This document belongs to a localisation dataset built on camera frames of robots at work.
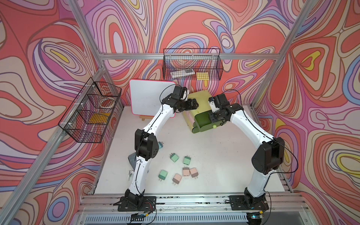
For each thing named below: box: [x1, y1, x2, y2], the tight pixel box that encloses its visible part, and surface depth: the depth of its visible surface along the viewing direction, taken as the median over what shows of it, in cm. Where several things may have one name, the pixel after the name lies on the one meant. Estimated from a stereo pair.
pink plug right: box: [189, 167, 199, 180], surface depth 84 cm
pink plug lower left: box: [172, 172, 183, 186], surface depth 82 cm
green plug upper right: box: [182, 155, 192, 166], surface depth 90 cm
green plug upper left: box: [169, 152, 180, 163], surface depth 90 cm
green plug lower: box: [157, 169, 168, 182], surface depth 84 cm
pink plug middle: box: [182, 165, 190, 177], surface depth 85 cm
